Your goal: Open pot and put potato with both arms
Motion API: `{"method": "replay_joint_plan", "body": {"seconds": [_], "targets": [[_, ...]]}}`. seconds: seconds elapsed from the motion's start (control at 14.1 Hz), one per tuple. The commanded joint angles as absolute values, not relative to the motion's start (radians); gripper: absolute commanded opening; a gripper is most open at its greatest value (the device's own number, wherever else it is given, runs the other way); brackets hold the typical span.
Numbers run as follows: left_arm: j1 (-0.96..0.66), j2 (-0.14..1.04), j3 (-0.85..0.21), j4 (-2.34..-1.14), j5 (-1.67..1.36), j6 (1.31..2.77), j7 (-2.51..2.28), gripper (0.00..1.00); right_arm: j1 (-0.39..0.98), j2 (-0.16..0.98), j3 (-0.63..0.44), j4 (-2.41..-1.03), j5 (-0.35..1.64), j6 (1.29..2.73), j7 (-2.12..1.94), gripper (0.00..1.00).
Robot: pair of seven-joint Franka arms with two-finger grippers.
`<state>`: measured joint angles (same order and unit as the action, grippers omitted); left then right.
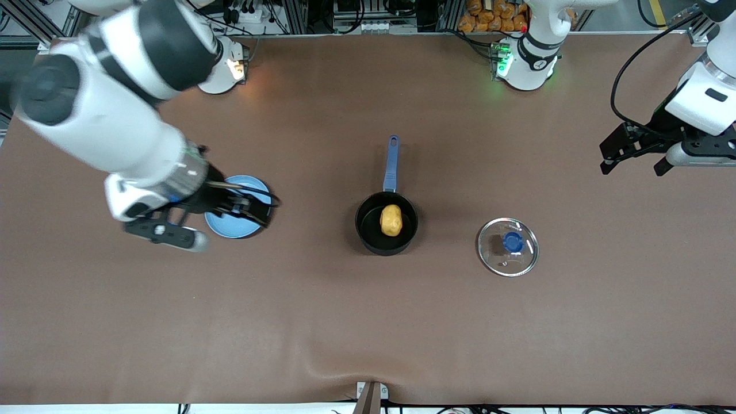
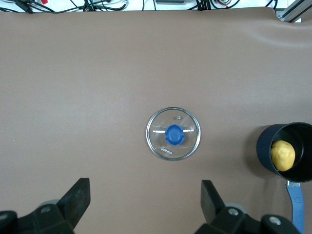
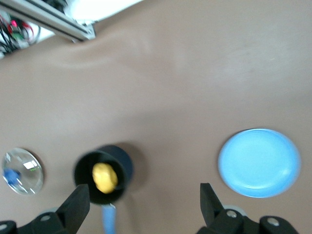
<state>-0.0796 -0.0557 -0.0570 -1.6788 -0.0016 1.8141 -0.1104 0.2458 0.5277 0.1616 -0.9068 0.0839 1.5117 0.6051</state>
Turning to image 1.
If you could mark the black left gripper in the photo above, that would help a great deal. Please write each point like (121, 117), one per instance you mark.
(657, 133)

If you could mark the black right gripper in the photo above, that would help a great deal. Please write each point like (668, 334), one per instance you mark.
(215, 197)

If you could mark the yellow potato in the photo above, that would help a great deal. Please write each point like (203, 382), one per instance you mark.
(391, 221)

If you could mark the glass lid with blue knob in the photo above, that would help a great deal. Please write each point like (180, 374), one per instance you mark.
(509, 247)

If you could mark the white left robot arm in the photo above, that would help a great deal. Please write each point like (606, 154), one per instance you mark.
(532, 57)

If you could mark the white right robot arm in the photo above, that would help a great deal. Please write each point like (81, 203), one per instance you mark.
(115, 115)

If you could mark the blue round plate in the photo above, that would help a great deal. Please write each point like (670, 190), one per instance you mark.
(230, 227)

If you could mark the brown table mat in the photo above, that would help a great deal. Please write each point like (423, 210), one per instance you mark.
(368, 322)

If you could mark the bag of orange items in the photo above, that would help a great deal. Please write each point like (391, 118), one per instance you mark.
(489, 17)

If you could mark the white power strip with plugs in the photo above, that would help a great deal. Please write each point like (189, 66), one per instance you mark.
(247, 14)

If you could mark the aluminium frame rail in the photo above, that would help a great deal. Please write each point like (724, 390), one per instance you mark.
(26, 20)
(701, 31)

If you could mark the metal table edge bracket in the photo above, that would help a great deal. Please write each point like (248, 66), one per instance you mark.
(371, 397)

